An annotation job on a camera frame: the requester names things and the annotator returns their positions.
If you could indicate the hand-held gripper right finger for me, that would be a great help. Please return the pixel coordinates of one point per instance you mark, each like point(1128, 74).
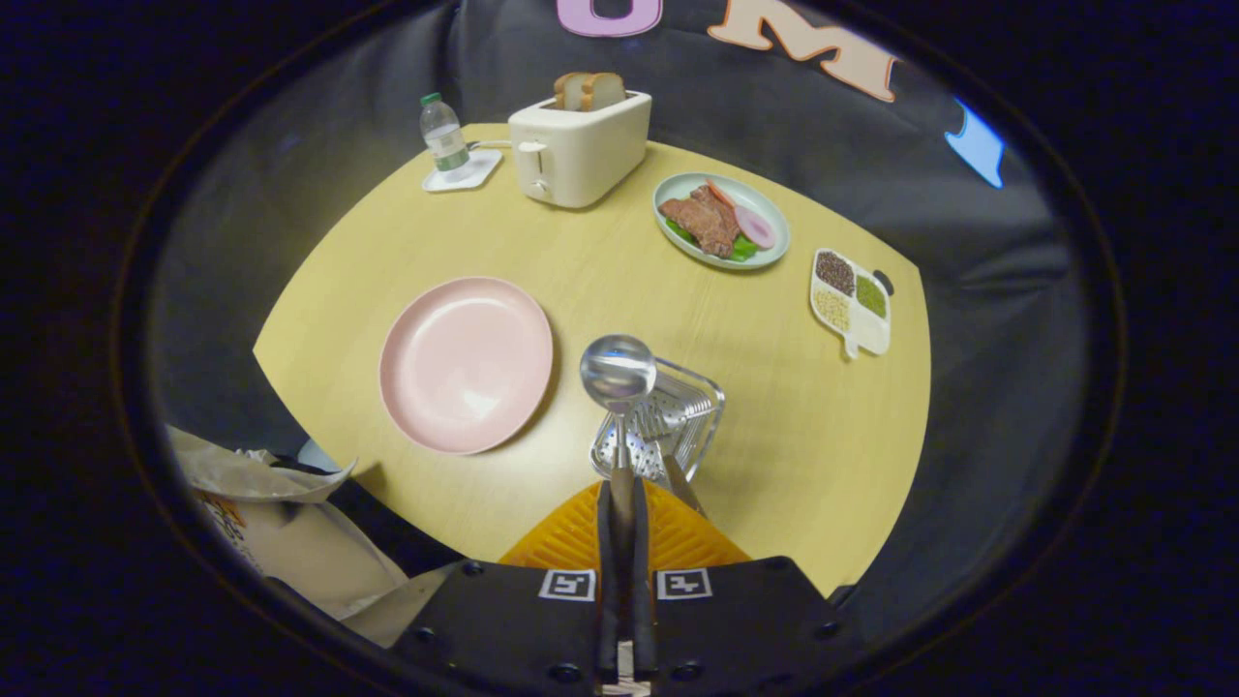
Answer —
point(643, 581)

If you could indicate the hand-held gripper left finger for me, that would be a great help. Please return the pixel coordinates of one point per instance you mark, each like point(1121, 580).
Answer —
point(606, 581)

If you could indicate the dark cloth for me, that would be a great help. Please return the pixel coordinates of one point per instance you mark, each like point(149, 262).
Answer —
point(397, 537)

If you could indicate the pink round plate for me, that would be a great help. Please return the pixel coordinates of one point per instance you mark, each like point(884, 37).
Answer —
point(465, 368)

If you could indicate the crumpled brown paper bag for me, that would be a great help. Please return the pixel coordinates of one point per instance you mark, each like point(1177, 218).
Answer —
point(290, 542)

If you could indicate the white divided grain tray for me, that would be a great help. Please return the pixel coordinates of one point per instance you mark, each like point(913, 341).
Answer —
point(871, 334)

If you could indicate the green lettuce leaf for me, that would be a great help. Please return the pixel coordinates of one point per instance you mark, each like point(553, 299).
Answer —
point(743, 250)

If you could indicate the brown cooked meat slices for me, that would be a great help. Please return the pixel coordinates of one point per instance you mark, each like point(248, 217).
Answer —
point(702, 223)

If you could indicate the pink round ham slice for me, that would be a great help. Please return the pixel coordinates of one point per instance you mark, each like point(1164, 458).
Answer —
point(755, 227)

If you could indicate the pale green oval plate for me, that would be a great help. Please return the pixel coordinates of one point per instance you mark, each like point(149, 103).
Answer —
point(678, 194)

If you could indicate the orange sausage strip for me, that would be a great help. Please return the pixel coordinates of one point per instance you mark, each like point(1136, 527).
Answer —
point(718, 192)

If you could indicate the white square coaster tray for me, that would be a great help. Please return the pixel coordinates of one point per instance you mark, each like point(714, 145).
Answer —
point(486, 165)

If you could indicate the cream white toaster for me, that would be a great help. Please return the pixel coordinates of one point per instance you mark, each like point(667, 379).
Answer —
point(590, 145)

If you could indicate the clear plastic water bottle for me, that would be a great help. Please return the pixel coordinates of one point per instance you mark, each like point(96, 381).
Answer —
point(445, 140)

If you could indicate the toast bread slice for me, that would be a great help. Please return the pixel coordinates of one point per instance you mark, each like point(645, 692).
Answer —
point(605, 92)
point(566, 91)

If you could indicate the black backdrop cloth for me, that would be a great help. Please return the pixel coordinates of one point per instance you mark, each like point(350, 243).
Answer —
point(290, 145)

